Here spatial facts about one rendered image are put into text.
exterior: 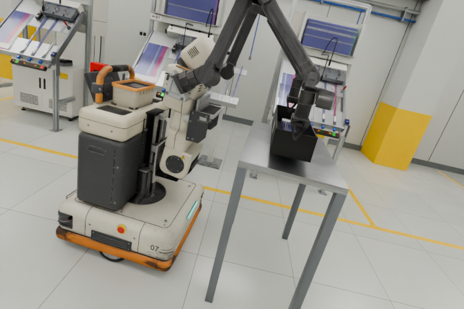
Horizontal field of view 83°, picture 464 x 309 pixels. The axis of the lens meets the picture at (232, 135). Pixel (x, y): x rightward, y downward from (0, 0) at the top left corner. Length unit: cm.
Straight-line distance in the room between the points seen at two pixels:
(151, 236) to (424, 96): 408
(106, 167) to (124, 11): 377
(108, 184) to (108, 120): 34
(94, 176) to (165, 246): 50
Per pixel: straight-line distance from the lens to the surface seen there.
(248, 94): 448
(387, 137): 455
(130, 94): 144
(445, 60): 467
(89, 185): 154
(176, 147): 139
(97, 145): 141
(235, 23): 114
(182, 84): 115
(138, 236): 149
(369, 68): 478
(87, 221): 161
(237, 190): 113
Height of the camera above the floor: 122
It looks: 18 degrees down
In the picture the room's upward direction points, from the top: 13 degrees clockwise
